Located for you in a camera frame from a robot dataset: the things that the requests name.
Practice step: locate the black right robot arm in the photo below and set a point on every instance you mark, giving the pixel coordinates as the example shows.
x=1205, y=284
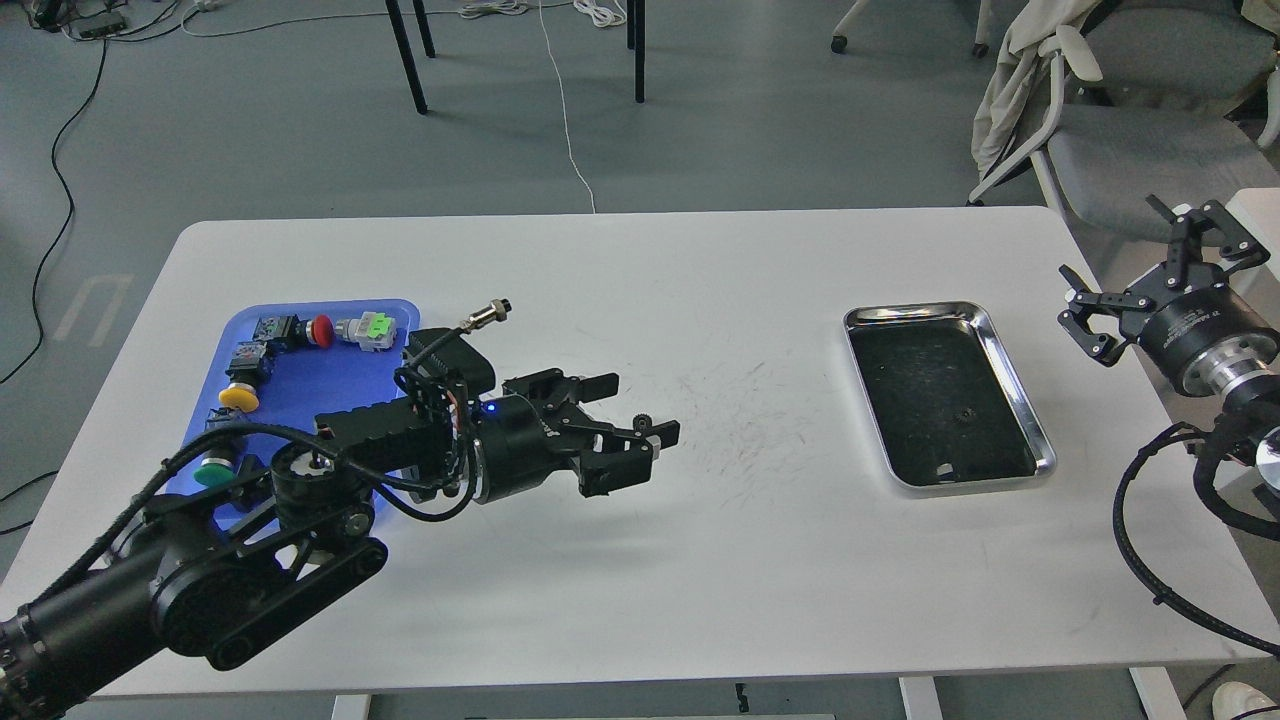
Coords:
x=1235, y=477

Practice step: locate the green grey switch part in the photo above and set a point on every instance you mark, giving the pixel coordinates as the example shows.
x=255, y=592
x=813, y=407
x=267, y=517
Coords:
x=371, y=331

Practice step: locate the silver metal tray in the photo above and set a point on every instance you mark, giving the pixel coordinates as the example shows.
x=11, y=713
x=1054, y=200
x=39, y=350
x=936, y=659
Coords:
x=950, y=411

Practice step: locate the black table leg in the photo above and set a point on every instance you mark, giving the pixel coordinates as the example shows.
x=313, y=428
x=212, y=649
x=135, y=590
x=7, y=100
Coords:
x=400, y=34
x=636, y=42

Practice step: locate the beige jacket on chair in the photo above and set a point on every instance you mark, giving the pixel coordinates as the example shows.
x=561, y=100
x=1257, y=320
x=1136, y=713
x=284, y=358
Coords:
x=1009, y=87

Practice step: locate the red push button switch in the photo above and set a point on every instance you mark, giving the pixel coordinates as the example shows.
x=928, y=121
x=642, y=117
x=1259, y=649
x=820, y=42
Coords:
x=286, y=333

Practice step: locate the white shoe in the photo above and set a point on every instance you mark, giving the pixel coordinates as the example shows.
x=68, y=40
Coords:
x=1237, y=700

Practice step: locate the blue plastic tray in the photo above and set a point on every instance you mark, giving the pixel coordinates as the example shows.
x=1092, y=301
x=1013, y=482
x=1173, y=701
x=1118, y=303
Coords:
x=310, y=381

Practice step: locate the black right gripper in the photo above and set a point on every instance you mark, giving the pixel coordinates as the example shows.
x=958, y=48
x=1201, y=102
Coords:
x=1185, y=317

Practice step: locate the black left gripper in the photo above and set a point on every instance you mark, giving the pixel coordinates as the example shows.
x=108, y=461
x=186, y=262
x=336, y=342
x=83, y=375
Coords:
x=537, y=427

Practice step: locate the black table leg right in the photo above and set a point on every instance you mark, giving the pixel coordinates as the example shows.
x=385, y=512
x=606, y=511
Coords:
x=636, y=42

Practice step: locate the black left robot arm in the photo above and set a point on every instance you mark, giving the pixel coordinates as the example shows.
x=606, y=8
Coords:
x=251, y=529

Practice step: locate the yellow push button switch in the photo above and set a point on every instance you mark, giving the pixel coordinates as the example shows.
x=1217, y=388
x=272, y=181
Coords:
x=250, y=367

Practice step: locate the white side table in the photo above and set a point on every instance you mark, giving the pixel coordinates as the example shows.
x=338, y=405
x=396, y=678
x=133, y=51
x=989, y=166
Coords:
x=1258, y=210

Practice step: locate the green push button switch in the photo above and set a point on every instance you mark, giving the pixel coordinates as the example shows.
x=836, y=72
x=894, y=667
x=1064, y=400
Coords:
x=221, y=462

